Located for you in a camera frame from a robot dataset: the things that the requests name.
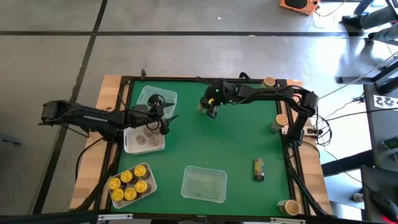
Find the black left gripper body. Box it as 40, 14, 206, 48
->
129, 105, 169, 128

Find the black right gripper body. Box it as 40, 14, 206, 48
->
204, 80, 239, 106

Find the small clear plastic bin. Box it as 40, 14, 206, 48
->
136, 85, 178, 121

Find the white plastic bin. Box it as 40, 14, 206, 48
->
108, 162, 158, 209
123, 124, 166, 156

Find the small multicoloured box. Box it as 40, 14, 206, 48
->
254, 158, 266, 182

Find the green table mat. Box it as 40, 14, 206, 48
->
115, 80, 292, 218

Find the kraft-lid spice jar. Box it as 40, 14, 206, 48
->
269, 113, 289, 133
276, 198, 300, 216
261, 76, 277, 90

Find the large clear plastic bin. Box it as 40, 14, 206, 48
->
180, 165, 228, 204

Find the orange box with black disc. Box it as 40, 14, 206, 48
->
279, 0, 322, 16

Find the black floor stand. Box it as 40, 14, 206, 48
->
337, 60, 398, 85

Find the blue-grey floor object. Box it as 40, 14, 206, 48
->
0, 132, 23, 147

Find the black rig bar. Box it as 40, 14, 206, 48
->
0, 210, 100, 224

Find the black desk leg bar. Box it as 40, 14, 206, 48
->
322, 149, 374, 177

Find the grey desk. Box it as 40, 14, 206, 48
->
360, 82, 398, 224

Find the white paper with black marker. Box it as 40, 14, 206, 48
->
374, 95, 398, 110

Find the person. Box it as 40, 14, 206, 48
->
341, 4, 398, 46

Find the green device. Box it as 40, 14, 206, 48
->
381, 136, 398, 162

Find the black computer mouse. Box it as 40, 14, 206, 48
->
371, 191, 398, 222

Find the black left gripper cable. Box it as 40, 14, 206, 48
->
147, 93, 166, 108

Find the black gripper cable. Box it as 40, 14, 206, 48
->
147, 93, 166, 108
195, 76, 218, 85

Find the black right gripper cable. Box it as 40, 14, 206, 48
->
195, 76, 218, 85

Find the black table frame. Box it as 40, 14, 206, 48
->
72, 75, 335, 218

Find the silver metal bracket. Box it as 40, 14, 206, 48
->
269, 217, 307, 224
98, 213, 134, 222

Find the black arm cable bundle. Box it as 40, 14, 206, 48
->
310, 118, 333, 147

